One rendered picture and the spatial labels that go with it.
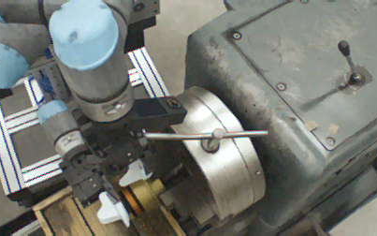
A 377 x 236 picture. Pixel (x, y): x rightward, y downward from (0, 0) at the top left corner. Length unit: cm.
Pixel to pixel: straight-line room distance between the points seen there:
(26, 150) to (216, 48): 130
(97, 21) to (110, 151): 22
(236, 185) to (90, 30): 54
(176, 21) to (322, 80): 178
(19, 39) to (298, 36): 60
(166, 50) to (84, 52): 205
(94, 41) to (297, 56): 61
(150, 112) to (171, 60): 185
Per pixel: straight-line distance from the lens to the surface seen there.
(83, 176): 101
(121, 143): 65
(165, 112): 66
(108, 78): 53
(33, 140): 211
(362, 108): 99
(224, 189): 91
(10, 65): 84
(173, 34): 261
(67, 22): 51
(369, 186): 175
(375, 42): 110
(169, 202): 98
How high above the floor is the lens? 204
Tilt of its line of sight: 62 degrees down
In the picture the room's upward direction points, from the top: 4 degrees clockwise
